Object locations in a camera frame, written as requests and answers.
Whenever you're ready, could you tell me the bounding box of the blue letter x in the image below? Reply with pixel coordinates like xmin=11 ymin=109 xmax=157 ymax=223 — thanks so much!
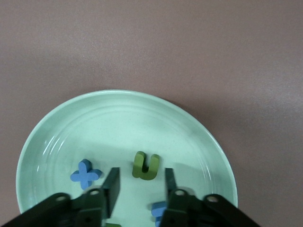
xmin=70 ymin=158 xmax=100 ymax=191

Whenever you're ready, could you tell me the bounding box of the green letter u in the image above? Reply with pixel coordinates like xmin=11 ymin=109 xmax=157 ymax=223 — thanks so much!
xmin=132 ymin=151 xmax=160 ymax=181

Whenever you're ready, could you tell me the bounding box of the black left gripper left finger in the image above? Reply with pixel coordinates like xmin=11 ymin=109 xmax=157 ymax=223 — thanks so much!
xmin=0 ymin=167 xmax=121 ymax=227

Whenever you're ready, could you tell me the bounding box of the blue letter E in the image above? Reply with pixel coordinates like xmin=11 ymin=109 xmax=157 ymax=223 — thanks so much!
xmin=151 ymin=201 xmax=168 ymax=227

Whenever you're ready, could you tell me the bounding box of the green plate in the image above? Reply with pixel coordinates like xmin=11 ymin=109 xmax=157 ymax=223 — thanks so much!
xmin=16 ymin=89 xmax=238 ymax=227

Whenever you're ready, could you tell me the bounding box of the brown table cover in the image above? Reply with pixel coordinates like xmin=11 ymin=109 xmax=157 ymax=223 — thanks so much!
xmin=0 ymin=0 xmax=303 ymax=227

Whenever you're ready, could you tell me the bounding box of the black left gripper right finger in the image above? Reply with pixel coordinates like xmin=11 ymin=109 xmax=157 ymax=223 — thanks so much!
xmin=160 ymin=168 xmax=261 ymax=227

